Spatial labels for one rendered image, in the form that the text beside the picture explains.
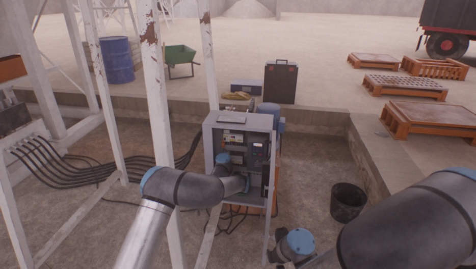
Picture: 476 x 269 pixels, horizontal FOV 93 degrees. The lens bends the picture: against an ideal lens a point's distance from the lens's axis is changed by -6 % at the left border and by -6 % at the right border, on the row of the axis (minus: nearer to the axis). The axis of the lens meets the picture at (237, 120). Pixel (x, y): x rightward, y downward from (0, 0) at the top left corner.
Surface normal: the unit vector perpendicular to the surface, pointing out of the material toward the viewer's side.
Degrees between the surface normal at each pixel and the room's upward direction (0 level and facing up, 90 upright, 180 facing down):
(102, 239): 0
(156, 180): 34
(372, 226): 45
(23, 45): 90
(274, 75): 90
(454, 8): 90
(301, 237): 19
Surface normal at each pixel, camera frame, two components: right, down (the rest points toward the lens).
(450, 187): -0.04, -0.92
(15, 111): 0.98, 0.08
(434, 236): -0.27, -0.36
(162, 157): -0.17, 0.30
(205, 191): 0.57, -0.17
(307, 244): 0.15, -0.70
